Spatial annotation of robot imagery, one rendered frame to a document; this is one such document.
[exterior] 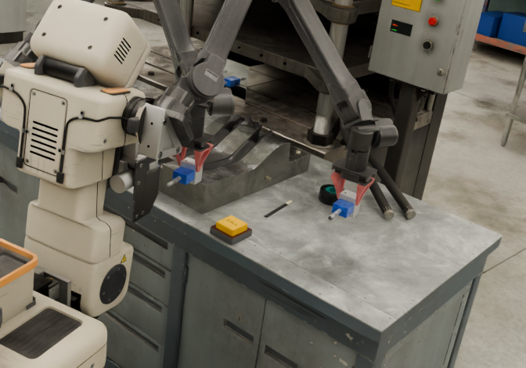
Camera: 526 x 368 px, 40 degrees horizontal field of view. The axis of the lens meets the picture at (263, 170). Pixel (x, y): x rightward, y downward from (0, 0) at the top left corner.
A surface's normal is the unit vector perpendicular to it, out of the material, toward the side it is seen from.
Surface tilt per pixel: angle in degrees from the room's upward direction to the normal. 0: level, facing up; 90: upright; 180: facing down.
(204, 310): 90
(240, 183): 90
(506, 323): 0
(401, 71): 90
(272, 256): 0
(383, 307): 0
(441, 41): 90
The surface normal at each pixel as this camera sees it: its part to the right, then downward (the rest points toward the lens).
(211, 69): 0.47, -0.19
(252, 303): -0.63, 0.24
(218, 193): 0.76, 0.36
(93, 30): -0.25, -0.38
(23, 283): 0.88, 0.33
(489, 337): 0.13, -0.90
